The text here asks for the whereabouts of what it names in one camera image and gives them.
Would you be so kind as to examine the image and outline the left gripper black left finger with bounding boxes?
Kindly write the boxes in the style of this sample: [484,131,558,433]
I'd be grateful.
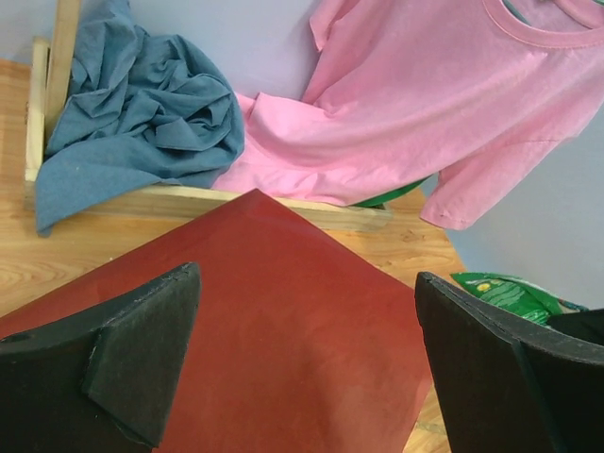
[1,262,201,452]

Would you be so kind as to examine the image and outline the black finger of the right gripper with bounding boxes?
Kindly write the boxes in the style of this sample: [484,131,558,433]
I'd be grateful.
[547,309,604,345]

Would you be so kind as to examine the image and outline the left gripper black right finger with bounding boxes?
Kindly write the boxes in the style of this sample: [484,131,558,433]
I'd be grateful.
[415,272,603,452]

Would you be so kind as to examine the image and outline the green snack bag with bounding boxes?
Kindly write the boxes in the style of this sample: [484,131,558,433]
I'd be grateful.
[450,272,588,326]

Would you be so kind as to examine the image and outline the red brown paper bag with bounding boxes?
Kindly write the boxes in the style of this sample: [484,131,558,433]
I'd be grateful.
[1,193,430,452]

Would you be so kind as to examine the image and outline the green cloth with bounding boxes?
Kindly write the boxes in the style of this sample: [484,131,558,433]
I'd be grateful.
[355,178,427,208]

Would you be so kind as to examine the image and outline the crumpled blue cloth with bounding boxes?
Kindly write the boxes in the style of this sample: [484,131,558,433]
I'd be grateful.
[35,1,244,235]

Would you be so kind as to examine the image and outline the pink t-shirt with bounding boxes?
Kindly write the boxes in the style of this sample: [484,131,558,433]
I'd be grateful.
[215,0,603,230]

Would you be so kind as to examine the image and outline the wooden clothes rack frame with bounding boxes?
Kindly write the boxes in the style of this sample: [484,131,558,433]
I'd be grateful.
[35,10,398,210]

